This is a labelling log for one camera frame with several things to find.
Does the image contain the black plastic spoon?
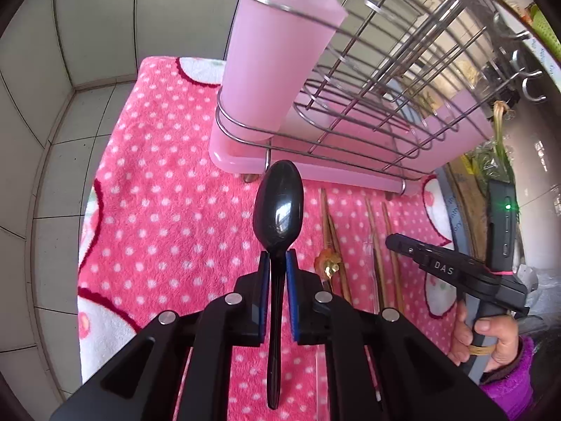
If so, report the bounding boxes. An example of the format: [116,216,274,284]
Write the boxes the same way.
[253,160,303,409]

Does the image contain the purple right sleeve forearm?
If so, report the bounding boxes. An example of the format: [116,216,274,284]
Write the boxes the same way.
[479,335,533,420]

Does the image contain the right hand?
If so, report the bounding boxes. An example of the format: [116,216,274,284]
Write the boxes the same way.
[448,299,521,374]

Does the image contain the green onions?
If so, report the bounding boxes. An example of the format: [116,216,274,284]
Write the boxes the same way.
[461,101,515,194]

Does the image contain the pink polka dot towel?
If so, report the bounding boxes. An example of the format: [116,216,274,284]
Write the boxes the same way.
[77,55,461,421]

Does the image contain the pink drip tray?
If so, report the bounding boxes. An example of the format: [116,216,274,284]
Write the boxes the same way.
[209,90,493,195]

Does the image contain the pink utensil cup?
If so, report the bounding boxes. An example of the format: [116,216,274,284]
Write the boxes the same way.
[221,0,348,142]

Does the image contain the chrome wire dish rack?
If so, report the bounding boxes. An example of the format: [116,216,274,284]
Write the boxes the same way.
[214,0,549,196]

